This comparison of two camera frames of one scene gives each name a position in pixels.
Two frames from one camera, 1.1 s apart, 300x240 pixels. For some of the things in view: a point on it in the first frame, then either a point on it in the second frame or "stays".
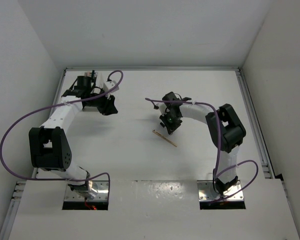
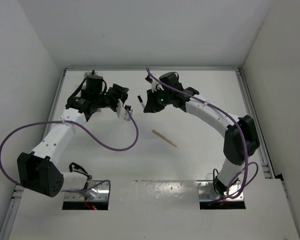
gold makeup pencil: x=164 y=137 stays
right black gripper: x=172 y=128 to x=151 y=106
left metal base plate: x=102 y=187 stays
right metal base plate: x=206 y=192 stays
